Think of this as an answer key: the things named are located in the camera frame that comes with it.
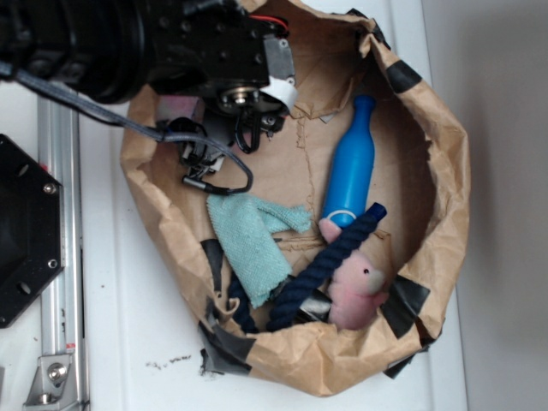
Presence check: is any grey braided cable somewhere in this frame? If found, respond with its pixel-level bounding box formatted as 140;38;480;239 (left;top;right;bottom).
0;59;254;196

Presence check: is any metal corner bracket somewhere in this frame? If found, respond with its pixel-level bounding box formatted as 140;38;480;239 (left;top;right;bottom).
21;354;80;411

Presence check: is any aluminium extrusion rail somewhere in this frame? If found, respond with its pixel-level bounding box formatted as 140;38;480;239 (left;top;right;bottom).
23;98;89;410

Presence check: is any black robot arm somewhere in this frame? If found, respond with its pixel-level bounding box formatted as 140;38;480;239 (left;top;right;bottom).
1;1;298;195

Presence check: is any light teal cloth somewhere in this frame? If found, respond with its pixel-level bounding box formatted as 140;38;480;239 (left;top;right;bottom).
206;194;311;308

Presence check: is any blue plastic bottle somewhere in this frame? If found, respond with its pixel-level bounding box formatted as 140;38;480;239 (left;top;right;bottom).
322;95;376;229

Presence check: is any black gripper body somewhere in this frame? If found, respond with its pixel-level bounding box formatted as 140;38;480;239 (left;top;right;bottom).
147;1;297;188

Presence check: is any dark blue rope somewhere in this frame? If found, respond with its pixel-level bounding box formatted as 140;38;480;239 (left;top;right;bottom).
226;202;389;333

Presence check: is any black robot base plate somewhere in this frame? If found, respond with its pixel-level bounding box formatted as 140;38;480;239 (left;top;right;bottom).
1;134;63;329

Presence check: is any pink plush pig toy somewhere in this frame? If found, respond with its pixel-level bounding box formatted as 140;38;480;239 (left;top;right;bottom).
318;217;390;330

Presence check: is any brown paper bag bin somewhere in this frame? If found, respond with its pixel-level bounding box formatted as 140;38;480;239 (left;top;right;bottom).
120;0;472;398

